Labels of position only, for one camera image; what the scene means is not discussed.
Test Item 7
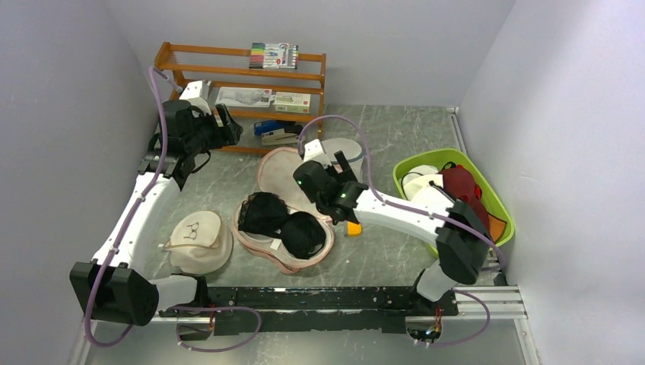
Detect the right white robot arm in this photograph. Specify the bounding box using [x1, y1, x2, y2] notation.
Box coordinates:
[293, 160, 494, 315]

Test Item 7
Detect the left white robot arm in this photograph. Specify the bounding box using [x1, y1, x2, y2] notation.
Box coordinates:
[69, 98, 243, 326]

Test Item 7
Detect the green plastic basket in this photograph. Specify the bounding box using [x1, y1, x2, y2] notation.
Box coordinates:
[392, 148, 515, 247]

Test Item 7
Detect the aluminium frame rail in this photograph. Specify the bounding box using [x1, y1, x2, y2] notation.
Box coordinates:
[83, 286, 528, 323]

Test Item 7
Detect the colour marker pen pack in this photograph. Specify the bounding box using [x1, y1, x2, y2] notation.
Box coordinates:
[249, 43, 299, 70]

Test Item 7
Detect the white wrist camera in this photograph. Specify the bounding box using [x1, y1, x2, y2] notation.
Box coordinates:
[303, 139, 332, 169]
[179, 80, 213, 116]

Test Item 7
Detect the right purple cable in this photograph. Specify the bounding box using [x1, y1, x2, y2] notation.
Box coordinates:
[297, 114, 507, 348]

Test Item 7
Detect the green white box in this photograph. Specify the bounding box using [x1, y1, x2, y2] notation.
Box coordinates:
[273, 92, 311, 114]

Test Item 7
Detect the small orange block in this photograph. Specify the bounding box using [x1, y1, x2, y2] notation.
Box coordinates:
[346, 222, 362, 236]

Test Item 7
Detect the black lace bra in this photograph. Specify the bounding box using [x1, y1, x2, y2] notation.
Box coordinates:
[237, 192, 326, 259]

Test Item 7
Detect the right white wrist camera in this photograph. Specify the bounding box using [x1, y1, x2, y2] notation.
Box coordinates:
[303, 139, 332, 169]

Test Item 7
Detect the wooden shelf rack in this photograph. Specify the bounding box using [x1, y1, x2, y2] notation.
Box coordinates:
[154, 42, 327, 125]

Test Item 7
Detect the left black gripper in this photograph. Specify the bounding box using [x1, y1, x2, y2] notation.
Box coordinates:
[186, 103, 243, 155]

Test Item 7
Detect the grey black stapler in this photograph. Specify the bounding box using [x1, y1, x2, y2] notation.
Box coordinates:
[261, 124, 303, 146]

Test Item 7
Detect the white bra in basket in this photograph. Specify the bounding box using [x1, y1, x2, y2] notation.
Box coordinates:
[399, 165, 455, 202]

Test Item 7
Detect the blue stapler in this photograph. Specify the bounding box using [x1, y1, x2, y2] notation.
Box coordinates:
[253, 119, 296, 136]

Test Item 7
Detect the dark red bra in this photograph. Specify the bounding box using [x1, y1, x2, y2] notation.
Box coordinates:
[439, 161, 490, 231]

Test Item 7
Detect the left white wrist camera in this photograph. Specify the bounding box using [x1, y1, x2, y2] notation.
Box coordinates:
[179, 80, 213, 116]

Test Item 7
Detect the round white mesh bag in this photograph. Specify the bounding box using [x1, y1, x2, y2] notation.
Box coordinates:
[321, 138, 365, 183]

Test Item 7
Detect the clear plastic packet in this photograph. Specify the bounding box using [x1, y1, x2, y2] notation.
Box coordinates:
[215, 87, 272, 108]

